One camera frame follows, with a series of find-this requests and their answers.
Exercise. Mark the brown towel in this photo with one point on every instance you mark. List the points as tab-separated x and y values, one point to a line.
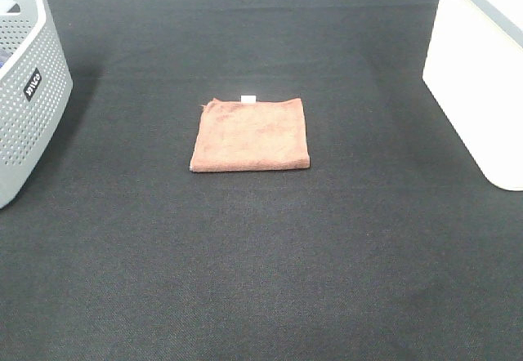
235	136

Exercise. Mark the white plastic bin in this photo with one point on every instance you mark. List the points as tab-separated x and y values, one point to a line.
474	71

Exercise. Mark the grey perforated laundry basket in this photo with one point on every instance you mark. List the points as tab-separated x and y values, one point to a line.
35	89

